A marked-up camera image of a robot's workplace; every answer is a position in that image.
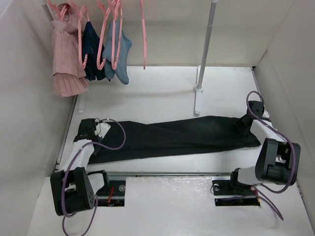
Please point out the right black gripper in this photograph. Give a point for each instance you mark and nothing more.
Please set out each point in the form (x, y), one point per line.
(237, 125)

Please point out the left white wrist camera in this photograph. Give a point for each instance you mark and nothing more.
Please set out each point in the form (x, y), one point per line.
(101, 130)

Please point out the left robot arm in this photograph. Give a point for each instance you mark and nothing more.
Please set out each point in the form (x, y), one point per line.
(73, 189)

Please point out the black trousers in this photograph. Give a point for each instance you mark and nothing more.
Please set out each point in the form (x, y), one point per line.
(181, 137)

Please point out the navy blue garment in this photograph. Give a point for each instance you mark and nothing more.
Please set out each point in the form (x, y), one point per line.
(90, 47)

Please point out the silver rack pole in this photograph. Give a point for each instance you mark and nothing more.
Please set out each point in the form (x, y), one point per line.
(207, 39)

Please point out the empty pink hanger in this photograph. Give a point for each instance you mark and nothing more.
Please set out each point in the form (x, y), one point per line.
(144, 34)

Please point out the pink hanger with dress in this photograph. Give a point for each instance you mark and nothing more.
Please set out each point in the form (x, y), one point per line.
(60, 12)

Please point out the pink pleated dress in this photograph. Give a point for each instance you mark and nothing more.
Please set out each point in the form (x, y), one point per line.
(69, 77)

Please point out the left white rack post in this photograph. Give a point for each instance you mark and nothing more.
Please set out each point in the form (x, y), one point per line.
(46, 9)

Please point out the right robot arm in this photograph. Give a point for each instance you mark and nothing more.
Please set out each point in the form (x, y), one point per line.
(278, 159)

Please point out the white rack foot bar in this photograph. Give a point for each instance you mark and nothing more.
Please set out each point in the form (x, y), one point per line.
(197, 98)

